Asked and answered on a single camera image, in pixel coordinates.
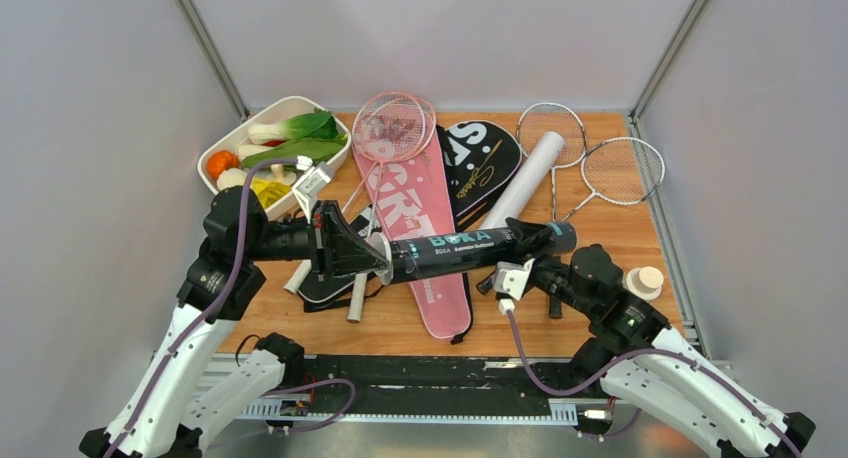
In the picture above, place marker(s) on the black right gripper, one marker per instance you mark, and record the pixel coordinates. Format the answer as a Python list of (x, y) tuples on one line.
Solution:
[(525, 236)]

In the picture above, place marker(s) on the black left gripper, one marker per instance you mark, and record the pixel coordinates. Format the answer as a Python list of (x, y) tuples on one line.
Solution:
[(336, 247)]

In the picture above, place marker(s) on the clear round tube lid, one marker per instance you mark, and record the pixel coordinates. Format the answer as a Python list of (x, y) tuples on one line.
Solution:
[(382, 245)]

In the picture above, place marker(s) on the white shuttlecock tube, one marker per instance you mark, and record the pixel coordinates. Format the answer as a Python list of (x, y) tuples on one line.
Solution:
[(527, 179)]

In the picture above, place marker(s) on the black shuttlecock tube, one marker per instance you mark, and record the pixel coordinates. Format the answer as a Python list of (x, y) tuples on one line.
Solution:
[(477, 251)]

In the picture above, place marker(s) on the pink badminton racket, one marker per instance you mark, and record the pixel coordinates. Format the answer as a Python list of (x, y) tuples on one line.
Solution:
[(381, 130), (430, 114)]

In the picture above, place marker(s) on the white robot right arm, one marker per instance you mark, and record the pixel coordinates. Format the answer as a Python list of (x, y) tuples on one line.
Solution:
[(634, 353)]

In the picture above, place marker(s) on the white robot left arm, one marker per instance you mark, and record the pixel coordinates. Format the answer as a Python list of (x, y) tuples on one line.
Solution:
[(163, 418)]

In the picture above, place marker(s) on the pink racket cover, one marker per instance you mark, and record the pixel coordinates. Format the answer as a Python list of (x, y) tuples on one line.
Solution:
[(414, 211)]

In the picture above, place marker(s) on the black racket cover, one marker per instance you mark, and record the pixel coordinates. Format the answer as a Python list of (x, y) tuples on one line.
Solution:
[(480, 159)]

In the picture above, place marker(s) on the beige mushroom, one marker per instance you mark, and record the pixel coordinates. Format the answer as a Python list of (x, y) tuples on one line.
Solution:
[(281, 174)]

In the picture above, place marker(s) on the yellow napa cabbage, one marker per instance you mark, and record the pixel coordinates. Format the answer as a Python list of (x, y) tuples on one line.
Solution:
[(267, 191)]

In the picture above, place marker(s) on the green leafy vegetable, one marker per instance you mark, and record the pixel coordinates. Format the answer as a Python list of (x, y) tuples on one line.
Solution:
[(317, 149)]

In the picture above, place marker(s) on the white racket right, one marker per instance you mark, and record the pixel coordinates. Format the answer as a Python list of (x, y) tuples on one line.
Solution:
[(623, 171)]

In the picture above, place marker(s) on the white racket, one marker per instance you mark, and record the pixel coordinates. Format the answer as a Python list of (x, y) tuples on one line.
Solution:
[(623, 171), (546, 116)]

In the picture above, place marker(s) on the white racket left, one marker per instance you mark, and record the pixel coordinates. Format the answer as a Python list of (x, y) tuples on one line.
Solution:
[(546, 116)]

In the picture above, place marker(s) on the white tube cap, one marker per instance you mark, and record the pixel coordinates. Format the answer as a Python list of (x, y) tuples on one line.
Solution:
[(645, 282)]

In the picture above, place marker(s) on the green bok choy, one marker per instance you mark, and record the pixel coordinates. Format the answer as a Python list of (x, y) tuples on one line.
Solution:
[(317, 124)]

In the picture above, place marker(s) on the white rectangular tray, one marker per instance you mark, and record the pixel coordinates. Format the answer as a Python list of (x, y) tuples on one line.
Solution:
[(284, 108)]

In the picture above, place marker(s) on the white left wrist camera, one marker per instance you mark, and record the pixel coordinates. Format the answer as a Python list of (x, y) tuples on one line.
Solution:
[(308, 186)]

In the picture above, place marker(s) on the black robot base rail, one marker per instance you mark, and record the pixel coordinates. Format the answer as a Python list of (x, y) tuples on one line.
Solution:
[(418, 386)]

